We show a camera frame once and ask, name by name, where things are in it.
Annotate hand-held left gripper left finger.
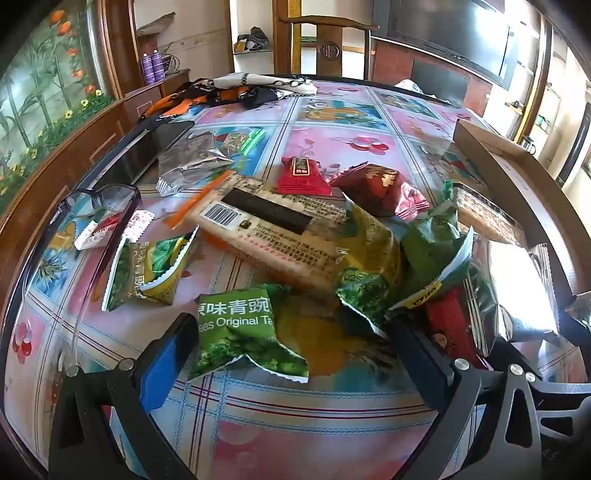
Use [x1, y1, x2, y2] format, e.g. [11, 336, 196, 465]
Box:
[48, 314, 199, 480]

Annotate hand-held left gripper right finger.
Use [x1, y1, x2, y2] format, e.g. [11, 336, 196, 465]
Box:
[390, 320, 591, 480]

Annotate green cracker pack black label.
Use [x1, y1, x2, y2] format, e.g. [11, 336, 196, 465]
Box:
[449, 182, 528, 246]

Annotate orange cracker pack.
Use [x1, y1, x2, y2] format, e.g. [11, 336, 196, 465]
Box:
[167, 171, 352, 288]

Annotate dark red snack packet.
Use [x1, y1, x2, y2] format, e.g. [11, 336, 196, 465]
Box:
[329, 163, 430, 221]

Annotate cardboard box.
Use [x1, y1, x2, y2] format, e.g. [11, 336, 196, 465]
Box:
[452, 119, 591, 296]

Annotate large silver foil packet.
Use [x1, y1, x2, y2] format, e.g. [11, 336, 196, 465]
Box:
[468, 240, 562, 359]

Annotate floral printed tablecloth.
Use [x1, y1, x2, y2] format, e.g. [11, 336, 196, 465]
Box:
[9, 80, 573, 480]

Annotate white pink candy wrapper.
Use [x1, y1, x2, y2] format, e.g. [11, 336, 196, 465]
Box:
[124, 210, 154, 241]

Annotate red white candy wrapper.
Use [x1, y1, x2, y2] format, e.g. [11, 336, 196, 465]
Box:
[75, 216, 124, 251]

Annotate black eyeglasses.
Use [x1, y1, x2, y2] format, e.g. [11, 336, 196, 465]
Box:
[58, 184, 141, 220]

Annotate black tablet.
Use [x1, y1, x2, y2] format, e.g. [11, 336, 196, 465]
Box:
[92, 121, 195, 191]

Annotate small red snack packet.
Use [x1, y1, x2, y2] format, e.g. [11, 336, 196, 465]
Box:
[277, 156, 332, 195]

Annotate small green wrapper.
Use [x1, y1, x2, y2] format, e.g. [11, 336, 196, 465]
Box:
[226, 128, 265, 160]

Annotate wooden sideboard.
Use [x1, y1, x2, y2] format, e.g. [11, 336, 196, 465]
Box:
[0, 69, 191, 241]

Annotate orange black cloth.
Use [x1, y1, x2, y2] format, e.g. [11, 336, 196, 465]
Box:
[139, 80, 280, 121]

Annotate wooden chair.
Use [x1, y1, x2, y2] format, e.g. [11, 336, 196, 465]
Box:
[272, 0, 391, 86]

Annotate dark bag on shelf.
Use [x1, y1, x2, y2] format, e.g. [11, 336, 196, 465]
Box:
[235, 27, 273, 51]

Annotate black television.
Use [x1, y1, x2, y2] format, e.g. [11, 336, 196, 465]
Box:
[372, 0, 519, 91]

